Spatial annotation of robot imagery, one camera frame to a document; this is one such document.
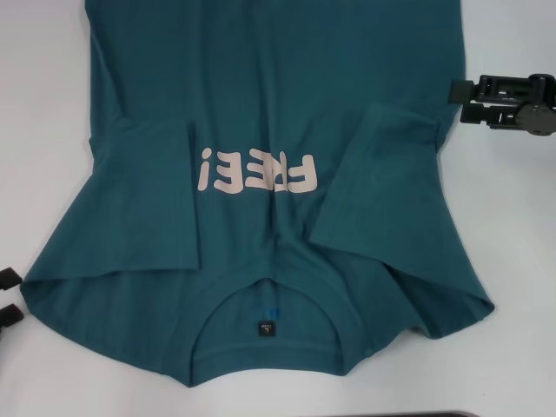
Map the teal T-shirt with pink print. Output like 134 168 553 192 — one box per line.
18 0 497 377

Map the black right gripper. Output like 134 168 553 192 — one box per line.
449 73 556 136

